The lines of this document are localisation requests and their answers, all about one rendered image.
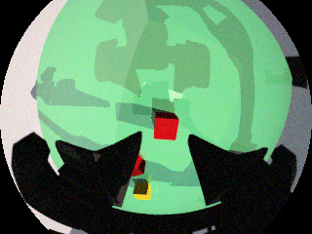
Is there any red cube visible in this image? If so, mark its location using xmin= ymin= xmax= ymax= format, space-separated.
xmin=132 ymin=155 xmax=145 ymax=176
xmin=153 ymin=112 xmax=179 ymax=140

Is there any yellow cube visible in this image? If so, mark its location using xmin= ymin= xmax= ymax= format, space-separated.
xmin=133 ymin=183 xmax=151 ymax=200

